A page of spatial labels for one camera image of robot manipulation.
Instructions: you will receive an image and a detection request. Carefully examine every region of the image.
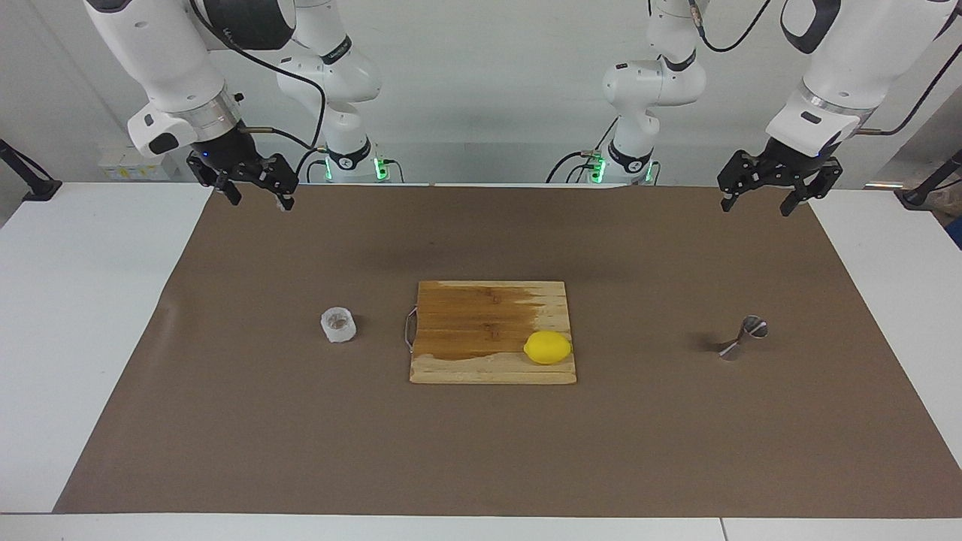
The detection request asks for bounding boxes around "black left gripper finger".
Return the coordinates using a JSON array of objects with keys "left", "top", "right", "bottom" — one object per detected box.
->
[
  {"left": 718, "top": 150, "right": 764, "bottom": 213},
  {"left": 780, "top": 159, "right": 844, "bottom": 217}
]

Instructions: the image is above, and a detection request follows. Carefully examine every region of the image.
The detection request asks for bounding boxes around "steel double jigger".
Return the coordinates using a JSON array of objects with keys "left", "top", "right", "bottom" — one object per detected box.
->
[{"left": 718, "top": 315, "right": 770, "bottom": 362}]

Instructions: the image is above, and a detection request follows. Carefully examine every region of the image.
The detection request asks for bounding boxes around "small clear glass cup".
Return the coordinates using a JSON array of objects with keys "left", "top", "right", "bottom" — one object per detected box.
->
[{"left": 320, "top": 307, "right": 358, "bottom": 344}]

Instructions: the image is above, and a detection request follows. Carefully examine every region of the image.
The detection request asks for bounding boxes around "black clamp stand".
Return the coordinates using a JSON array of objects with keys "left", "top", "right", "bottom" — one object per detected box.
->
[
  {"left": 0, "top": 139, "right": 62, "bottom": 202},
  {"left": 894, "top": 149, "right": 962, "bottom": 211}
]

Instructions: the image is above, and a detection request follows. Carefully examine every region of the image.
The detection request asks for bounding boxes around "wooden cutting board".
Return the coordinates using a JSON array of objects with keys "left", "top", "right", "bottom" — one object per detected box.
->
[{"left": 404, "top": 280, "right": 578, "bottom": 385}]

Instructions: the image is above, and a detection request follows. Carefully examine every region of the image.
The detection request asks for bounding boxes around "brown paper table mat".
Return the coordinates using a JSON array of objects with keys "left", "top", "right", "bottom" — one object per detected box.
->
[{"left": 53, "top": 184, "right": 962, "bottom": 519}]

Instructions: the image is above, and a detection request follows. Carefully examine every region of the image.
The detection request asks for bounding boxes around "yellow lemon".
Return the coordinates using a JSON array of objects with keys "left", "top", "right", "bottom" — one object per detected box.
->
[{"left": 523, "top": 330, "right": 573, "bottom": 366}]

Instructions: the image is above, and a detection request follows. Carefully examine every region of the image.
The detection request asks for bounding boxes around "black right base cable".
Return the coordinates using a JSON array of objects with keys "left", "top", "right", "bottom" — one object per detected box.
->
[{"left": 297, "top": 147, "right": 331, "bottom": 183}]

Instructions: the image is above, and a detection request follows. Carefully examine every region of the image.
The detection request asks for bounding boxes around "black base cable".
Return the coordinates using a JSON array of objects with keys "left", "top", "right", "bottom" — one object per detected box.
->
[
  {"left": 546, "top": 116, "right": 621, "bottom": 183},
  {"left": 297, "top": 147, "right": 331, "bottom": 183}
]

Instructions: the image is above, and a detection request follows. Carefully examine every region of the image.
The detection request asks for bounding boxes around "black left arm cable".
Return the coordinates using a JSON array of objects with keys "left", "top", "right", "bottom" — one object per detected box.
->
[{"left": 688, "top": 0, "right": 962, "bottom": 138}]

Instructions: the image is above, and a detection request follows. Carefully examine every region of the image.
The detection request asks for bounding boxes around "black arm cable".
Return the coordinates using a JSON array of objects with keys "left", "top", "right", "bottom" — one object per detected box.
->
[
  {"left": 688, "top": 0, "right": 962, "bottom": 138},
  {"left": 188, "top": 0, "right": 329, "bottom": 151}
]

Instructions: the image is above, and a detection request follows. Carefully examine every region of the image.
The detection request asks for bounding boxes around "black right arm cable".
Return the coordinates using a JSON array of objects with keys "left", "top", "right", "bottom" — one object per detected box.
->
[{"left": 188, "top": 0, "right": 329, "bottom": 151}]

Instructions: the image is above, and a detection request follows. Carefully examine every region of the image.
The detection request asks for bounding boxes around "white wall box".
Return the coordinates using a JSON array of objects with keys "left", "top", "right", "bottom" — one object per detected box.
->
[{"left": 98, "top": 145, "right": 177, "bottom": 181}]

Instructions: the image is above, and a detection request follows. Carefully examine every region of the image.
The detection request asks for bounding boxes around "black left base cable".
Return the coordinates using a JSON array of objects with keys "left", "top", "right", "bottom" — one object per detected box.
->
[{"left": 546, "top": 116, "right": 621, "bottom": 183}]

